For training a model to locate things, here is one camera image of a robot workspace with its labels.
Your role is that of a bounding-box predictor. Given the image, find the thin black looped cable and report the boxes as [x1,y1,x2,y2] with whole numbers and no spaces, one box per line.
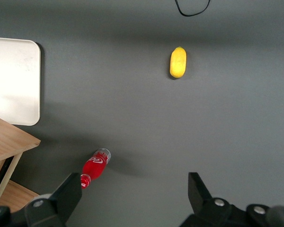
[174,0,210,17]

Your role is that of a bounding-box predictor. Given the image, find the wooden drawer with gripped handle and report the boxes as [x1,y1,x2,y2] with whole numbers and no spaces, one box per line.
[0,113,42,207]

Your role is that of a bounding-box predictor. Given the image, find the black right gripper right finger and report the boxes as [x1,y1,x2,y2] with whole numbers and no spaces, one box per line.
[179,172,247,227]

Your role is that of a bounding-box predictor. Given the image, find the red soda bottle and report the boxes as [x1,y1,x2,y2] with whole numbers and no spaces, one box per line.
[80,148,112,190]

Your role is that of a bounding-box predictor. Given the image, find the cream rectangular tray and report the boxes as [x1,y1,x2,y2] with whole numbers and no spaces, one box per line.
[0,37,42,126]

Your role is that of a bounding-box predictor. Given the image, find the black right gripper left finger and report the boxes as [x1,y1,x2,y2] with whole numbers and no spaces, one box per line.
[24,172,83,227]

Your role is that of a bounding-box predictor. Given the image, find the yellow lemon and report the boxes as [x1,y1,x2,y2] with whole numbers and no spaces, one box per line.
[169,46,187,79]

